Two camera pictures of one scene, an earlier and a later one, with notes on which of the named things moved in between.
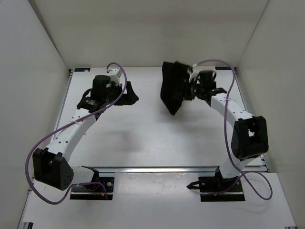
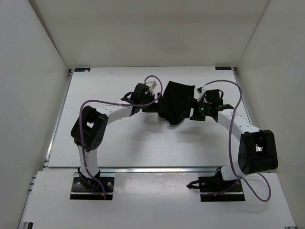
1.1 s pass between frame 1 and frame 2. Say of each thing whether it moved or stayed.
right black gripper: moved
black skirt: moved
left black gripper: moved
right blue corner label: stayed
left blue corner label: stayed
